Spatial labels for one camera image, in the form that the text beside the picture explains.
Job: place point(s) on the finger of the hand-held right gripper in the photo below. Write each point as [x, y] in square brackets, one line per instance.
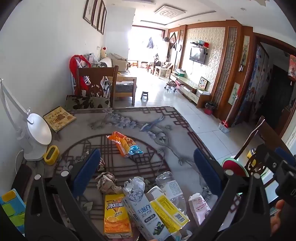
[285, 153]
[268, 157]

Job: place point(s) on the wooden chair with round carving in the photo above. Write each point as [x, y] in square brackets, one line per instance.
[268, 134]

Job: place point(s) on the small black stool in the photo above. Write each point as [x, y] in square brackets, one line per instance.
[144, 95]

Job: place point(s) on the bamboo wall scroll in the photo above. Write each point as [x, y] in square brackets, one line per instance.
[244, 53]
[233, 93]

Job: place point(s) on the pink white carton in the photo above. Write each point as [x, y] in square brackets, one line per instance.
[198, 208]

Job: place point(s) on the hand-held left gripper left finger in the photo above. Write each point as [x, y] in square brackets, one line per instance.
[86, 166]

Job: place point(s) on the white television cabinet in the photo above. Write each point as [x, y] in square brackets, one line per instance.
[192, 90]

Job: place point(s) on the hanging dark clothes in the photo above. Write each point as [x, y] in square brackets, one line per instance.
[150, 42]

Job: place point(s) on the red bag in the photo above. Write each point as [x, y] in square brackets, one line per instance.
[74, 69]

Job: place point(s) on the red waste bin black liner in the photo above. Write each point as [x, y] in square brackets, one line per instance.
[210, 109]

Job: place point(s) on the red hanging decoration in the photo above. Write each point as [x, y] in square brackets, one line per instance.
[292, 68]

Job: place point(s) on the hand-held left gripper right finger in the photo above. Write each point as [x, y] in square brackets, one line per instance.
[205, 171]

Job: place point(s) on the white crumpled paper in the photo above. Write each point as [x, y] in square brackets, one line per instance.
[135, 185]

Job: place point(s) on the framed wall picture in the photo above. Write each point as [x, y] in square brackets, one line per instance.
[97, 15]
[101, 19]
[89, 11]
[104, 22]

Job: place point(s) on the orange lion snack bag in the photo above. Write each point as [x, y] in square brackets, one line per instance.
[120, 141]

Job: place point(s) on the person's right hand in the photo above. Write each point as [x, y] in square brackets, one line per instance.
[277, 215]

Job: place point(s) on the floral seat cushion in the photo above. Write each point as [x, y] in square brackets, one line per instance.
[85, 102]

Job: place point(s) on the white desk lamp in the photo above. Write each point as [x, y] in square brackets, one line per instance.
[38, 134]

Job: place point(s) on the square ceiling light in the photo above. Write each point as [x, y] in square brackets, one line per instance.
[170, 11]

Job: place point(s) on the orange tea carton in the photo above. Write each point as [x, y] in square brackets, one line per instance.
[116, 215]

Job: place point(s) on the clear plastic bottle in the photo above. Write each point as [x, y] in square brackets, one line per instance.
[165, 179]

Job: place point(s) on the brownish paper ball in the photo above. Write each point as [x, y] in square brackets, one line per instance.
[107, 183]

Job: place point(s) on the white printed paper carton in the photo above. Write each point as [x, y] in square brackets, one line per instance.
[170, 210]

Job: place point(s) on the wall shelf with items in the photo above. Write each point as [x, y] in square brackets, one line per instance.
[200, 44]

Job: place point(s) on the round rolling stool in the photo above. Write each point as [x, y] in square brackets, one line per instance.
[170, 84]

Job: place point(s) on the broom with dustpan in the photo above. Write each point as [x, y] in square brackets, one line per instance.
[224, 126]

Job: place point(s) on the wooden chair with carved back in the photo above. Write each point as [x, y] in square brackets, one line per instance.
[97, 76]

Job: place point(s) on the white coffee table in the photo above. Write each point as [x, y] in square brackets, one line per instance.
[163, 71]

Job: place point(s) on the yellow plastic holder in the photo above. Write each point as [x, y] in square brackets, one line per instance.
[51, 155]

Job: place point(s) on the white plush toy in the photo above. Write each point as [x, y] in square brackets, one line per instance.
[104, 52]

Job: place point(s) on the yellow picture book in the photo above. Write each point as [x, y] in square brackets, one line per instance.
[59, 118]

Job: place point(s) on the blue printed door curtain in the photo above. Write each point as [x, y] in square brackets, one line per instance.
[252, 88]

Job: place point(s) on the small framed geometric picture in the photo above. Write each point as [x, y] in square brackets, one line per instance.
[203, 83]

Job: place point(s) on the wooden sofa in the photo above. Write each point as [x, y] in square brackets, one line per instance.
[124, 81]

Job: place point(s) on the colourful toy board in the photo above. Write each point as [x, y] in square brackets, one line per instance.
[11, 210]

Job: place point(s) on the wall television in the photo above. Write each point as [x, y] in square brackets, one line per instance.
[197, 55]

